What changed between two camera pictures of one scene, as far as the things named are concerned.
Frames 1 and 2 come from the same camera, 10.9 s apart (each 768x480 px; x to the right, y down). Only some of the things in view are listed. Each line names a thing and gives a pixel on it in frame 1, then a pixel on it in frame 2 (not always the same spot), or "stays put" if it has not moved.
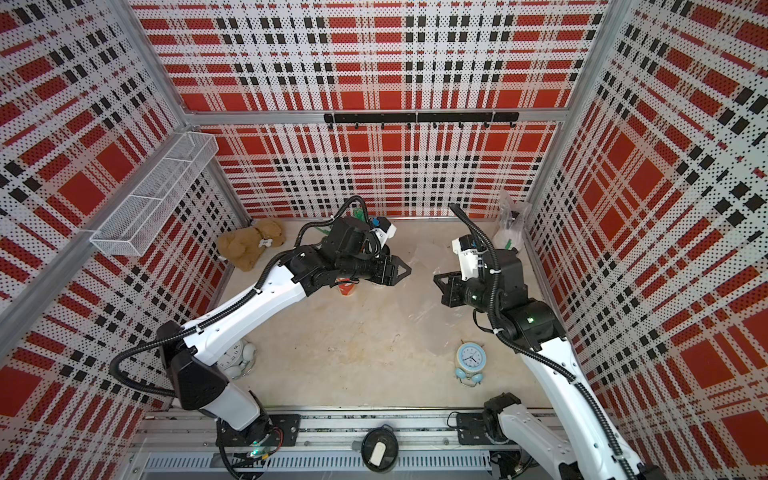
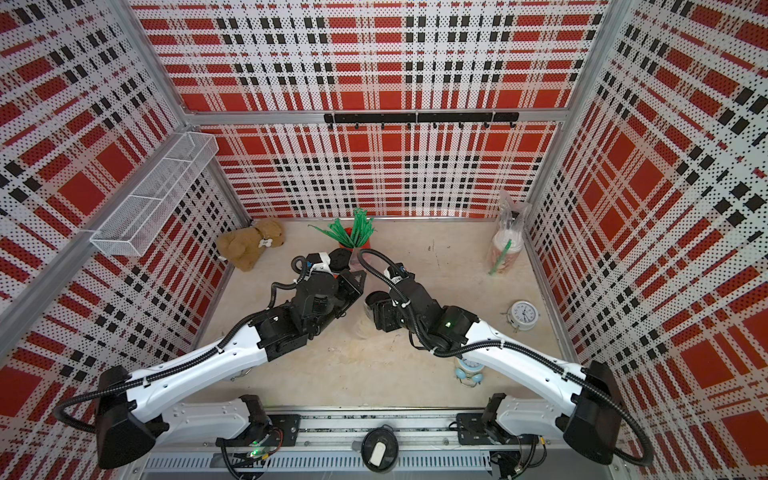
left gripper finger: x=395 y=270 → x=351 y=284
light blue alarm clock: x=471 y=359 stays put
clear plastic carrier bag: x=514 y=217 stays put
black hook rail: x=410 y=118 stays put
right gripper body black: x=479 y=299 → x=393 y=320
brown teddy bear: x=244 y=246 stays put
